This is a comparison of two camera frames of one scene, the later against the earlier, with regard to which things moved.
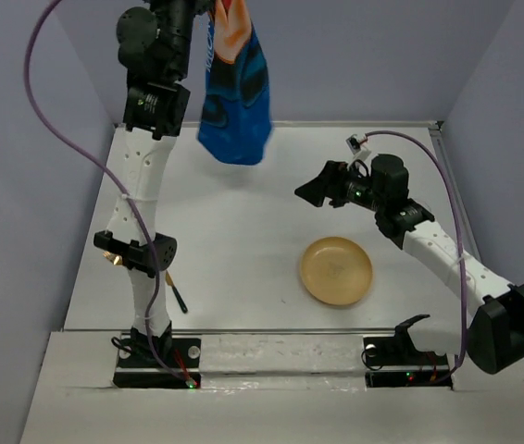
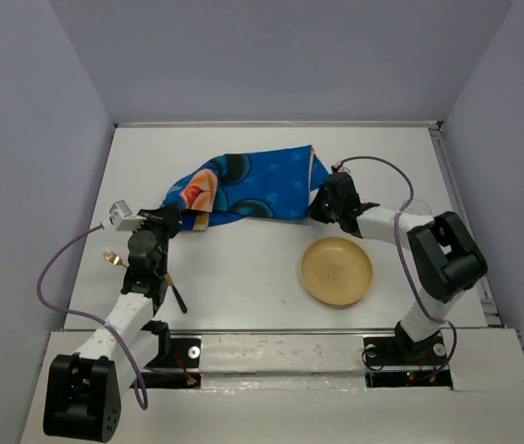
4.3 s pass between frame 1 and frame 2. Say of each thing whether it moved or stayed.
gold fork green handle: stayed
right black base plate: stayed
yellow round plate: stayed
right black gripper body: moved
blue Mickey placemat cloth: moved
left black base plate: stayed
